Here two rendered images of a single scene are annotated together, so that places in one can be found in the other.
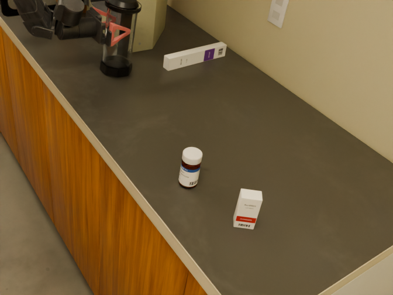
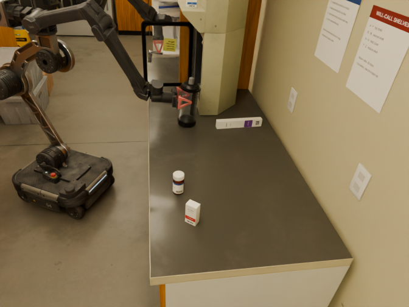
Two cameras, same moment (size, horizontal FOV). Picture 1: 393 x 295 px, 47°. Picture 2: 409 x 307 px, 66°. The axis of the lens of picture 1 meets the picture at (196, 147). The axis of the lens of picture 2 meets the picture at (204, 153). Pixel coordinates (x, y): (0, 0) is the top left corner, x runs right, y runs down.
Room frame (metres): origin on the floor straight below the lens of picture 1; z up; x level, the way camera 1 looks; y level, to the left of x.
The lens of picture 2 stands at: (0.02, -0.57, 1.84)
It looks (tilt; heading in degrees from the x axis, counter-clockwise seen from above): 35 degrees down; 30
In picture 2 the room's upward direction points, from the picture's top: 4 degrees clockwise
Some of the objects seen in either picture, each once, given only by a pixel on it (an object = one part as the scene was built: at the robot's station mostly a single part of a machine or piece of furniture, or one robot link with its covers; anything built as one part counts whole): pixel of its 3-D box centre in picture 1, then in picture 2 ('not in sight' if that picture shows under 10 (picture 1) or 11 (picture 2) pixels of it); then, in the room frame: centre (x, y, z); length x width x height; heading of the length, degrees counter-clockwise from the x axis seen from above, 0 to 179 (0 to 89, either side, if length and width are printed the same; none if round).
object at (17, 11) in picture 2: not in sight; (18, 14); (0.90, 1.04, 1.45); 0.09 x 0.08 x 0.12; 13
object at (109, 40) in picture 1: (114, 30); (182, 100); (1.24, 0.30, 1.10); 0.09 x 0.07 x 0.07; 132
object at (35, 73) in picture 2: not in sight; (16, 71); (1.68, 2.76, 0.49); 0.60 x 0.42 x 0.33; 41
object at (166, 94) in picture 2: (86, 27); (168, 97); (1.22, 0.38, 1.11); 0.10 x 0.07 x 0.07; 42
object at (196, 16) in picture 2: not in sight; (190, 14); (1.50, 0.45, 1.46); 0.32 x 0.12 x 0.10; 41
